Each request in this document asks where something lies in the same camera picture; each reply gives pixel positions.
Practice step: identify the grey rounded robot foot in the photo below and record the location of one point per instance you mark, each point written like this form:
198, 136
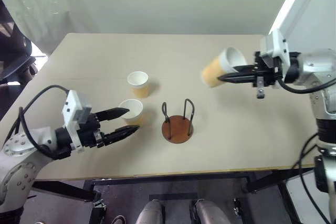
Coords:
149, 213
210, 213

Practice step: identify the black office chair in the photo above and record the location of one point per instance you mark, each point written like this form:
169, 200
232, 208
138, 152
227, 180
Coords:
13, 51

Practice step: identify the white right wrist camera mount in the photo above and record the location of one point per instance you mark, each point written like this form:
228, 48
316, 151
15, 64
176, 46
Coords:
275, 48

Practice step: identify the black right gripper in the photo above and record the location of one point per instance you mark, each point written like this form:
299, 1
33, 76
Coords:
266, 73

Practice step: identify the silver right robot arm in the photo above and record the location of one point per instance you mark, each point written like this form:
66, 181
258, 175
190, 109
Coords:
319, 66

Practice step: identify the yellow white paper cup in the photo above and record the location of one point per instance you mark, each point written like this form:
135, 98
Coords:
139, 86
214, 73
134, 115

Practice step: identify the black table frame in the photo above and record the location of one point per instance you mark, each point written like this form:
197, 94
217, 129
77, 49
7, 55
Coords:
168, 178

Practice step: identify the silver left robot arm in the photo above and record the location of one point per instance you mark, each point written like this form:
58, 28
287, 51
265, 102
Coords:
18, 161

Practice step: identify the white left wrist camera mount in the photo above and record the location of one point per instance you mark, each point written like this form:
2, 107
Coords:
71, 108

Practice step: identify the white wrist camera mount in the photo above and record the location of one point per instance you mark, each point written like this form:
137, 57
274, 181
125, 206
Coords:
275, 48
71, 108

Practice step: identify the dark shoe tip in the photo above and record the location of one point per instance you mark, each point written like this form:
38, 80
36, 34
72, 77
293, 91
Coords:
118, 220

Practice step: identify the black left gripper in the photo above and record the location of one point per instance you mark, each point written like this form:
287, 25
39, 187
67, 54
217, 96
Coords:
90, 133

